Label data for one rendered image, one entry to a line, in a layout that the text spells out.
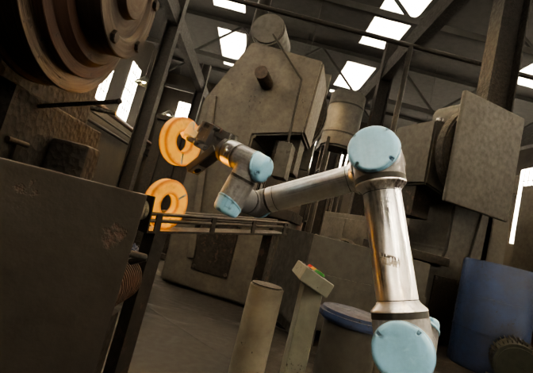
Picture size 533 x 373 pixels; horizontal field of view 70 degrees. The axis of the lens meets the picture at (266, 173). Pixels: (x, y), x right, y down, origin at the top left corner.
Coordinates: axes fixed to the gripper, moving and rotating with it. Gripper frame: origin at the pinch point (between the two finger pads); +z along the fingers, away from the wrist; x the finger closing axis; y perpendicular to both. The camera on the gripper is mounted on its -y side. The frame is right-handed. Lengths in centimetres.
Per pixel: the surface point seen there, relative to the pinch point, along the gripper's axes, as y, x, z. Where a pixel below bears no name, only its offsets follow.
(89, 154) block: -13.4, 30.7, -7.2
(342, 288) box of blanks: -51, -183, -10
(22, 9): 8, 60, -22
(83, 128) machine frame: -10.4, 24.4, 11.1
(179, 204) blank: -20.1, -4.2, -7.9
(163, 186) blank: -16.3, 4.0, -6.8
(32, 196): -2, 76, -79
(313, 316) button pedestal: -36, -45, -49
